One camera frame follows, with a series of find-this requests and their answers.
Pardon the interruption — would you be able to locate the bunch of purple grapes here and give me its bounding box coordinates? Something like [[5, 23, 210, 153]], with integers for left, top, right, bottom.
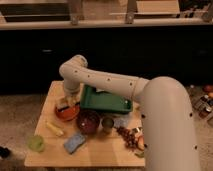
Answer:
[[116, 126, 138, 149]]

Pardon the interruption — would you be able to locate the light green cup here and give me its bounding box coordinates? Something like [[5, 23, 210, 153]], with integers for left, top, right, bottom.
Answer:
[[27, 135, 45, 152]]

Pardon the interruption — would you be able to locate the blue sponge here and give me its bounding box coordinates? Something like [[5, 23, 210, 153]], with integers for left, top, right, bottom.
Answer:
[[64, 132, 86, 154]]

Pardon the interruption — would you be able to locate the red object on floor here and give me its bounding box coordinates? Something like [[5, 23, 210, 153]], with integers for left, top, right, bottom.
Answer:
[[203, 85, 213, 92]]

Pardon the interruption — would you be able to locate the red bowl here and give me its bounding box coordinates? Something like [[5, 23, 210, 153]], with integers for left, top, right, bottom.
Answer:
[[55, 101, 80, 121]]

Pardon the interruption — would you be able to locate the wooden table board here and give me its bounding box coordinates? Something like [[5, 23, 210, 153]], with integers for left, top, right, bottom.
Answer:
[[24, 81, 145, 168]]

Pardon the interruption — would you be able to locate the grey blue cloth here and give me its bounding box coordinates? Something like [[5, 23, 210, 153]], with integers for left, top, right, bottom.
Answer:
[[114, 116, 130, 128]]

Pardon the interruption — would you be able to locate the green plastic tray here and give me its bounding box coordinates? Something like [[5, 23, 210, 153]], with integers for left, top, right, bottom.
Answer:
[[80, 85, 133, 114]]

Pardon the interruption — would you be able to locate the dark metal cup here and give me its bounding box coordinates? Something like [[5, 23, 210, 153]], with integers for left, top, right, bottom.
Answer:
[[101, 117, 114, 134]]

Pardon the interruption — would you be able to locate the black object at left edge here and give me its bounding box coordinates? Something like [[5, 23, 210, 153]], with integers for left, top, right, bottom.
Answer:
[[0, 146, 11, 158]]

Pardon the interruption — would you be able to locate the dark maroon bowl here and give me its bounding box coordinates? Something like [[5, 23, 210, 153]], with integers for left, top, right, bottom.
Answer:
[[76, 110, 100, 134]]

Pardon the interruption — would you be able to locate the wooden shelf rail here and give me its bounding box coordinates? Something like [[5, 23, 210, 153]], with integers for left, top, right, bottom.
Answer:
[[0, 0, 213, 31]]

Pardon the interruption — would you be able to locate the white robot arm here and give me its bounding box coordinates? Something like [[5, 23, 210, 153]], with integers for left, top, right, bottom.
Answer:
[[59, 55, 201, 171]]

